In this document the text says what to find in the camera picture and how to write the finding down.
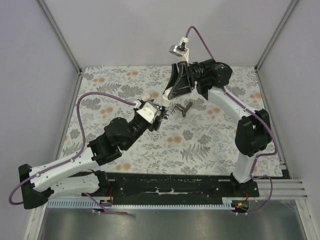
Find white elbow fitting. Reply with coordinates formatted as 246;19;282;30
160;87;172;108

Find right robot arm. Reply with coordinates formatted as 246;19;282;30
161;59;272;192

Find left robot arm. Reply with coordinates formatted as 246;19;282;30
18;111;168;210

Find white elbow fitting left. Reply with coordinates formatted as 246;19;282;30
140;92;152;102

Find bronze water faucet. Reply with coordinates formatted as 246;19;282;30
172;101;193;118

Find floral patterned table mat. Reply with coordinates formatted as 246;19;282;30
55;65;291;179

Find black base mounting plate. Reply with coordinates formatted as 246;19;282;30
82;172;261;201

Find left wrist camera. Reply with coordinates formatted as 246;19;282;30
133;99;160;124

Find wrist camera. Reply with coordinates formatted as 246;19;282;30
133;99;160;124
169;36;189;63

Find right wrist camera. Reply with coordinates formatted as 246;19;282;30
169;36;189;63

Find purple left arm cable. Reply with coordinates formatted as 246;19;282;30
8;92;141;216

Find white slotted cable duct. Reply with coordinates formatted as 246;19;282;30
46;198;244;211

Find aluminium frame post right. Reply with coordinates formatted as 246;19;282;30
254;0;301;71

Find aluminium frame post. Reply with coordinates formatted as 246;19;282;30
36;0;83;76
254;0;301;71

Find aluminium frame post left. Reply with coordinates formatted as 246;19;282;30
36;0;83;76

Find aluminium front rail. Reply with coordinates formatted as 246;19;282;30
255;179;308;200

